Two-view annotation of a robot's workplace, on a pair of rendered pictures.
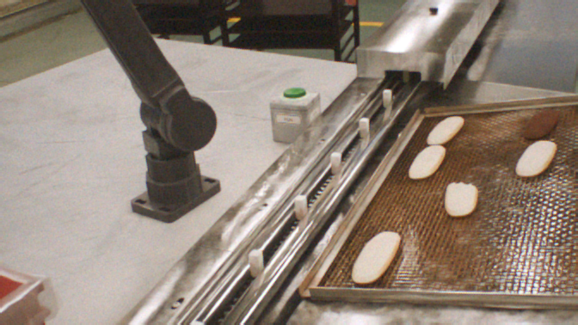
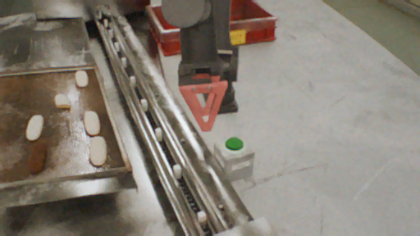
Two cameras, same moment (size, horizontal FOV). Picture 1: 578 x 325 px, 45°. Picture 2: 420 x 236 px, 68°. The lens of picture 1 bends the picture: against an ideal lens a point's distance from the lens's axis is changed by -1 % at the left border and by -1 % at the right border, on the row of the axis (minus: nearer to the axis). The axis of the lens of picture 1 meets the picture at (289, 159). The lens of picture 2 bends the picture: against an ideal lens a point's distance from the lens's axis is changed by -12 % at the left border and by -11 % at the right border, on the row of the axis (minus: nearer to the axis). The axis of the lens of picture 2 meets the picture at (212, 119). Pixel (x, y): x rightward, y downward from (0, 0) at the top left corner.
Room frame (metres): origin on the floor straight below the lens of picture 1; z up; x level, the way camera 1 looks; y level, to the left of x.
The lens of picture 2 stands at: (1.49, -0.49, 1.41)
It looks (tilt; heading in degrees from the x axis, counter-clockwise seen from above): 37 degrees down; 131
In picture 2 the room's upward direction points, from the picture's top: straight up
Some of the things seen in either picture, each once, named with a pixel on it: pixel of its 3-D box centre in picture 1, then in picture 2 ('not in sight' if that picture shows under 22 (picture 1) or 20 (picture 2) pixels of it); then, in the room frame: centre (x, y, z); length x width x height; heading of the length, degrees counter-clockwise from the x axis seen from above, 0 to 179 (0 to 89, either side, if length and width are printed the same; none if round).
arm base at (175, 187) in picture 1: (173, 176); (220, 90); (0.94, 0.18, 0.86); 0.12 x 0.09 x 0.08; 143
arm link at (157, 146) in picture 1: (176, 124); (221, 70); (0.96, 0.16, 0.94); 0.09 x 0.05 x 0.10; 123
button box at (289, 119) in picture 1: (298, 125); (232, 164); (1.15, -0.02, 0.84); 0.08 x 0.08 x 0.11; 65
